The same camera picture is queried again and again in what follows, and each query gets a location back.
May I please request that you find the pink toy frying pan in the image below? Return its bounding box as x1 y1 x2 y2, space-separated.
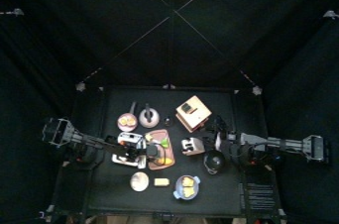
117 101 139 133

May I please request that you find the yellow orange toy food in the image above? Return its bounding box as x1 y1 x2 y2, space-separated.
155 157 175 167

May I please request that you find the white toy toaster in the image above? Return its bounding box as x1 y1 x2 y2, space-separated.
181 137 207 157

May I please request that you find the yellow toy food slice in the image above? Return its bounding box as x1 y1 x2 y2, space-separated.
182 186 198 199
182 176 197 187

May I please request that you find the pink brown cutting board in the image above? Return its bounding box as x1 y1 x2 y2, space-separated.
143 128 178 171

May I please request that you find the yellow toy butter block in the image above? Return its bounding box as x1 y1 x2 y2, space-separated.
153 177 171 187

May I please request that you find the round white plate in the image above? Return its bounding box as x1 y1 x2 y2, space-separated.
129 171 151 192

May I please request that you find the black toy pot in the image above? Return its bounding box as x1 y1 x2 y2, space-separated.
202 149 229 176

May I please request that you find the wooden toy box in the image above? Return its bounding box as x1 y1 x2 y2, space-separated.
175 94 214 134

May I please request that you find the printed label sheet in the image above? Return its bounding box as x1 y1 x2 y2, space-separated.
246 181 278 212

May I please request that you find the white toy appliance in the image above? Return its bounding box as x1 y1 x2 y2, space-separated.
110 131 149 169

